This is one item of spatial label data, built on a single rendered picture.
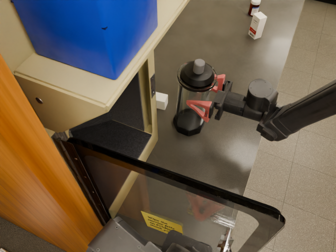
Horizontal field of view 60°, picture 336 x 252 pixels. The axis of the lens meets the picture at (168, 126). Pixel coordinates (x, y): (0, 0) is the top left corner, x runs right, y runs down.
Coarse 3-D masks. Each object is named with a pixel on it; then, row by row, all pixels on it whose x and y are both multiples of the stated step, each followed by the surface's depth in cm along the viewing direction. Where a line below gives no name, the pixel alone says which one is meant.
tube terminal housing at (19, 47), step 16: (0, 0) 26; (0, 16) 27; (16, 16) 28; (0, 32) 27; (16, 32) 29; (0, 48) 28; (16, 48) 30; (32, 48) 32; (16, 64) 30; (144, 64) 69; (16, 80) 31; (144, 80) 73; (144, 96) 76; (144, 112) 81; (144, 128) 85; (64, 160) 45; (144, 160) 87
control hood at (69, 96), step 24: (168, 0) 38; (168, 24) 35; (144, 48) 32; (24, 72) 30; (48, 72) 30; (72, 72) 30; (48, 96) 31; (72, 96) 28; (96, 96) 28; (48, 120) 35; (72, 120) 33
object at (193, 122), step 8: (184, 64) 80; (208, 64) 81; (184, 88) 78; (192, 88) 75; (200, 88) 75; (184, 96) 80; (192, 96) 79; (200, 96) 79; (208, 96) 82; (184, 104) 83; (184, 112) 85; (192, 112) 84; (184, 120) 88; (192, 120) 88; (200, 120) 89; (184, 128) 92; (192, 128) 91
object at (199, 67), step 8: (192, 64) 78; (200, 64) 74; (184, 72) 76; (192, 72) 76; (200, 72) 76; (208, 72) 77; (184, 80) 76; (192, 80) 75; (200, 80) 75; (208, 80) 76
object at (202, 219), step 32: (96, 160) 41; (128, 160) 37; (96, 192) 53; (128, 192) 46; (160, 192) 41; (192, 192) 37; (224, 192) 35; (128, 224) 62; (192, 224) 46; (224, 224) 41; (256, 224) 37
